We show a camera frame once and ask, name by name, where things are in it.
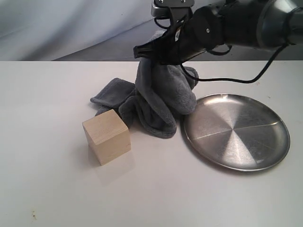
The round stainless steel plate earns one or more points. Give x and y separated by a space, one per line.
236 132

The light wooden cube block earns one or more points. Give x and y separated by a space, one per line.
107 136

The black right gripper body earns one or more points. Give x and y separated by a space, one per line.
190 33

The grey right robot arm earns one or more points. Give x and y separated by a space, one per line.
261 24

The grey fleece towel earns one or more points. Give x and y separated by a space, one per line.
159 95

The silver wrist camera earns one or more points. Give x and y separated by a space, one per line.
160 8

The white backdrop cloth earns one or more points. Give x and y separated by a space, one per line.
45 30

